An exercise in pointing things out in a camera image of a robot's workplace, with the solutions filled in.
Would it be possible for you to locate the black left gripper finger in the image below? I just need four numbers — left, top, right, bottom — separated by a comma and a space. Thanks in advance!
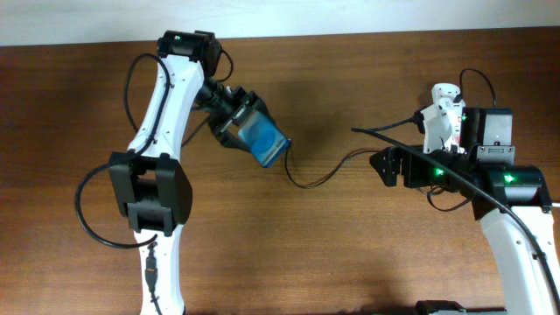
214, 128, 250, 152
248, 94, 278, 130

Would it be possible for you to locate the blue Galaxy smartphone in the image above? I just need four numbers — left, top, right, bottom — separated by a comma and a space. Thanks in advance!
238, 111, 289, 168

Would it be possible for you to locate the black USB charging cable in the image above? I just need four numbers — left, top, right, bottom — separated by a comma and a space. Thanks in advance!
283, 67, 499, 190

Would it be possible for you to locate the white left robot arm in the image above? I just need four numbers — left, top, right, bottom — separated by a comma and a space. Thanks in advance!
109, 31, 289, 314

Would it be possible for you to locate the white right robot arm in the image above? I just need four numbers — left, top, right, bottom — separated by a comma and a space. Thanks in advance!
369, 108, 559, 314

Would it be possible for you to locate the white USB charger plug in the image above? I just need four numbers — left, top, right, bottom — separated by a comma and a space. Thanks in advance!
431, 83, 460, 104

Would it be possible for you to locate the white power strip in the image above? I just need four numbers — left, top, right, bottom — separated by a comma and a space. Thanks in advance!
436, 101, 466, 153

